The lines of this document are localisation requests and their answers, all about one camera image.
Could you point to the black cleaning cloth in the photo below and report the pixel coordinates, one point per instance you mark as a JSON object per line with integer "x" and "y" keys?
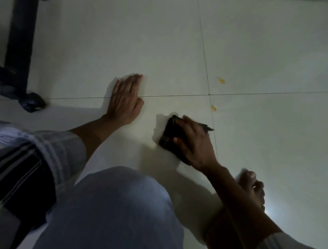
{"x": 171, "y": 136}

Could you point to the black furniture leg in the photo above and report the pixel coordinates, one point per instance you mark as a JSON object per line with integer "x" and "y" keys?
{"x": 19, "y": 43}

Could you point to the person's left hand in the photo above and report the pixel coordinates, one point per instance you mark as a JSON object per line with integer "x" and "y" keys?
{"x": 123, "y": 105}

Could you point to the person's right hand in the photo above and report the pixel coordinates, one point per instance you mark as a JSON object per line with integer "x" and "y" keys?
{"x": 198, "y": 146}

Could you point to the black caster wheel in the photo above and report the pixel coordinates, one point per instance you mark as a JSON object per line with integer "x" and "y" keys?
{"x": 32, "y": 102}

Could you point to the light blue trousers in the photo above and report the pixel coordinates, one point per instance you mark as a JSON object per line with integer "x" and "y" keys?
{"x": 110, "y": 210}

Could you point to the person's right thumb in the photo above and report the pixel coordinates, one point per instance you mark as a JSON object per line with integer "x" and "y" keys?
{"x": 180, "y": 142}

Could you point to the person's left forearm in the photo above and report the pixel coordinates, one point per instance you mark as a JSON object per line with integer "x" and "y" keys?
{"x": 94, "y": 133}

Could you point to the person's right forearm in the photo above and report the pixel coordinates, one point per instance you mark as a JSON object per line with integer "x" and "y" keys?
{"x": 238, "y": 200}

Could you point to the person's bare foot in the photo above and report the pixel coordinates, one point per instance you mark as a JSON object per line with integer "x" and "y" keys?
{"x": 252, "y": 188}

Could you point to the person's left thumb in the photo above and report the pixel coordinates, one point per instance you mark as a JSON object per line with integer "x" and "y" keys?
{"x": 139, "y": 104}

